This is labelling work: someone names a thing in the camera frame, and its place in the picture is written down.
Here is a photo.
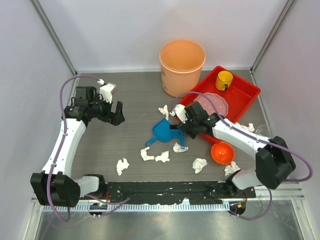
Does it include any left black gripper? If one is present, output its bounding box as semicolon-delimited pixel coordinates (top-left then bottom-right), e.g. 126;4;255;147
89;93;125;126

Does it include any blue hand brush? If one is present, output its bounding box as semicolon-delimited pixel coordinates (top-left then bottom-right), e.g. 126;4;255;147
169;125;186;149

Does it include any blue dustpan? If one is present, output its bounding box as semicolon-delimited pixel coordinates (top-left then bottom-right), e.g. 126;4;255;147
145;118;183;147

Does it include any orange plastic bowl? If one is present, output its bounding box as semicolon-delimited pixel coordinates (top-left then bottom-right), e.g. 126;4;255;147
210;142;236;165

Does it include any curved paper scrap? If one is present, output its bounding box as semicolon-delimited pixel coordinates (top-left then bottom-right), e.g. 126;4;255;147
140;146;155;161

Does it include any red plastic tray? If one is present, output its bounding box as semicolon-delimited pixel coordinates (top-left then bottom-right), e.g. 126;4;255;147
177;65;262;144

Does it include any clear plastic cup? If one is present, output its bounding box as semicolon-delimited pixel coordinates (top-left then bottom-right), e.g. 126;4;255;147
255;124;275;138

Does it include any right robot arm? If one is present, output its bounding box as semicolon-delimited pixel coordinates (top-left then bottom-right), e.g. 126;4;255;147
173;102;296;198

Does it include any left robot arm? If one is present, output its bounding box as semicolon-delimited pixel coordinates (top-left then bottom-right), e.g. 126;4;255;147
30;83;125;208

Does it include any pink dotted plate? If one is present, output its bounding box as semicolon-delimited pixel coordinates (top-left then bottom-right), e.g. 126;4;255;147
194;92;229;117

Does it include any yellow mug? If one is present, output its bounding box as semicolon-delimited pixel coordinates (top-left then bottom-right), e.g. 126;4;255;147
215;70;234;91

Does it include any orange plastic bucket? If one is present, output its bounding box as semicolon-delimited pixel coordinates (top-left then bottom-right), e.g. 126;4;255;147
159;39;206;97

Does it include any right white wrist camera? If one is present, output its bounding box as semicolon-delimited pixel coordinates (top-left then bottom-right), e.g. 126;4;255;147
169;104;188;124

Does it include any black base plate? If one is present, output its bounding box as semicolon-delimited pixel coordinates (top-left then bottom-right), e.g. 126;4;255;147
77;180;257;206

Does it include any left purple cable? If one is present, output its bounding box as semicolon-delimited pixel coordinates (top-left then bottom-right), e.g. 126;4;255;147
46;74;131;223

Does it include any aluminium frame rail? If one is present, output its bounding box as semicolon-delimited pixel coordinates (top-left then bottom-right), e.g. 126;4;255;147
55;181;305;213

